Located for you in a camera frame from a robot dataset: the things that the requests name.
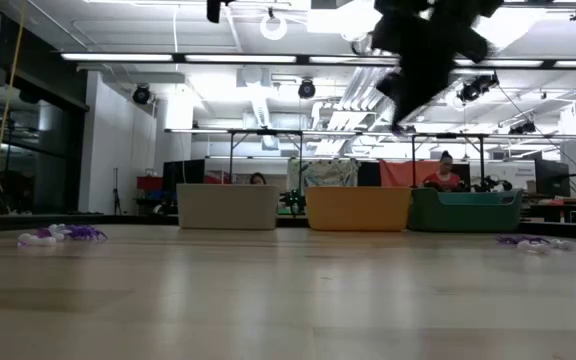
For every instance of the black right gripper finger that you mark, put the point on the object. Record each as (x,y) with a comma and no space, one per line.
(433,80)
(402,95)

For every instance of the pale printed fabric sheet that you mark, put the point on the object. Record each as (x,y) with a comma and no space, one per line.
(323,175)

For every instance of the white plastic bin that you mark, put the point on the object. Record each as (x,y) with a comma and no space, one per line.
(228,207)

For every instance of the black tripod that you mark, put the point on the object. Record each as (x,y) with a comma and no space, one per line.
(116,195)

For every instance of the purple plastic spider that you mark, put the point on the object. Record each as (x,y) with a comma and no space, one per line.
(85,232)
(510,240)
(538,239)

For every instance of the orange fabric sheet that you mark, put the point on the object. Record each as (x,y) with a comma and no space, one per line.
(403,174)

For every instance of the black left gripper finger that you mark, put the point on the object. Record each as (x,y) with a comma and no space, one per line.
(214,11)

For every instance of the person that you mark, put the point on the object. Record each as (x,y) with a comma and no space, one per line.
(258,178)
(443,181)

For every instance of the black background monitor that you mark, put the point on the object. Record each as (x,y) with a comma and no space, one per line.
(553,177)
(183,175)

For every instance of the black overhead camera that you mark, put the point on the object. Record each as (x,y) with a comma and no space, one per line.
(523,128)
(473,90)

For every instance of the background black rig frame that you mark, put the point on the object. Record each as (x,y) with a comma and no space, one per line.
(231,165)
(413,165)

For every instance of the green plastic bin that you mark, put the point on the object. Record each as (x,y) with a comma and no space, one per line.
(463,217)

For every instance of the orange plastic bin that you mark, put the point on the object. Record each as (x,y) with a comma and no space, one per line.
(358,210)

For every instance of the purple plastic bat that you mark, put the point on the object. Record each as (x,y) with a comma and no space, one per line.
(44,232)

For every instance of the black round ceiling fixture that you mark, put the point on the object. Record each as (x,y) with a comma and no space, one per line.
(306,89)
(141,95)

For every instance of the red storage box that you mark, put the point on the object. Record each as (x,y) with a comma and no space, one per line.
(149,183)

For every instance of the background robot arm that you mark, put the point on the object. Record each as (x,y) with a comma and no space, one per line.
(490,185)
(293,200)

